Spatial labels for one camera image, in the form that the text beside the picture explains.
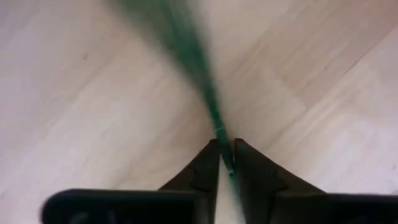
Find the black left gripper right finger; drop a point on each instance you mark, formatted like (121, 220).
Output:
(258, 177)

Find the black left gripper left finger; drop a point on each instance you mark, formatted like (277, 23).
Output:
(205, 174)

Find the blue artificial flower bunch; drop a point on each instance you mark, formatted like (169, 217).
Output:
(214, 105)

